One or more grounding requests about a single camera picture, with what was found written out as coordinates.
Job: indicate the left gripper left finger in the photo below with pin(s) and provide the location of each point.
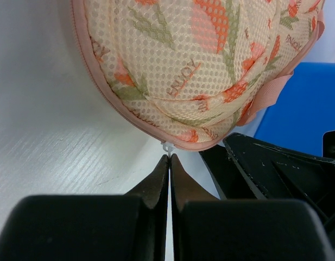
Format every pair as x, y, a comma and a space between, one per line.
131, 226

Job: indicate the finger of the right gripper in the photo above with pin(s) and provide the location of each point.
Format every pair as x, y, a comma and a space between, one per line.
227, 176
280, 173

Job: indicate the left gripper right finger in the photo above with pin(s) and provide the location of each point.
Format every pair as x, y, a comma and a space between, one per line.
207, 228

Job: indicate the white zipper pull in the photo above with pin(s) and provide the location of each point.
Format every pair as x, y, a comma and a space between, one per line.
168, 148

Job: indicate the floral mesh laundry bag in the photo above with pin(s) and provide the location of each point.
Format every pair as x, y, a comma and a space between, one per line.
188, 72

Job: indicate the blue plastic bin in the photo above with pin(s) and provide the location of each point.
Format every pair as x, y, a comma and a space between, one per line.
303, 118

